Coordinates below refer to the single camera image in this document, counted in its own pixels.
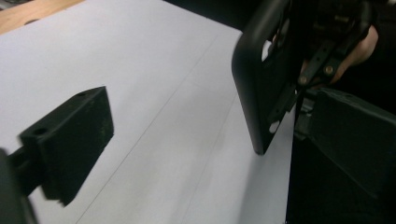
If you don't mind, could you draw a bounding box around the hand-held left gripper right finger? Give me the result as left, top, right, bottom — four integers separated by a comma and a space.
310, 87, 396, 201

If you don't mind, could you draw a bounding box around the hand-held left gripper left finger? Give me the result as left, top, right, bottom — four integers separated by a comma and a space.
7, 86, 115, 207

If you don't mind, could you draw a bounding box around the black phone case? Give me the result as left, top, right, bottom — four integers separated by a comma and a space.
231, 0, 297, 156

